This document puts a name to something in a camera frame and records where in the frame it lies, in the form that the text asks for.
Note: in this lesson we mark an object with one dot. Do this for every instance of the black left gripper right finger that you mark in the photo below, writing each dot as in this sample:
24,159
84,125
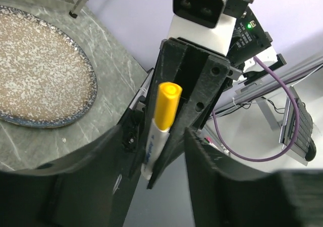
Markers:
225,192

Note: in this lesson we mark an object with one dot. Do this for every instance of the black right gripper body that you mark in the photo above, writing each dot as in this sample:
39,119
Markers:
191,66

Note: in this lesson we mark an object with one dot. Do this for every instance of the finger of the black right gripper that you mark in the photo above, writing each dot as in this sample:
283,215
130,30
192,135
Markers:
207,86
168,63

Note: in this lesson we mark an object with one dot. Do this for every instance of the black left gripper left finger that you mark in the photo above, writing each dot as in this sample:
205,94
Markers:
87,187

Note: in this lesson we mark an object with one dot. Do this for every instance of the yellow pen cap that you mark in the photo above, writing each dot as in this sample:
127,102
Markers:
167,101

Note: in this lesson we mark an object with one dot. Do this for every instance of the white pen yellow tip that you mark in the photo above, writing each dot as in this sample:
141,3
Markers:
156,141

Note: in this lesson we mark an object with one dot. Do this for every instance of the black keyboard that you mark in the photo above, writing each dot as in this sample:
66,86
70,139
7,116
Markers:
303,150

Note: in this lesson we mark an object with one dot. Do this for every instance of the speckled ceramic plate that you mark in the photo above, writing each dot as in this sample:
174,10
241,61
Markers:
47,80

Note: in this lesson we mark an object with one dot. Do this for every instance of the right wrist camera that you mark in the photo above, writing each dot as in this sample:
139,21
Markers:
203,23

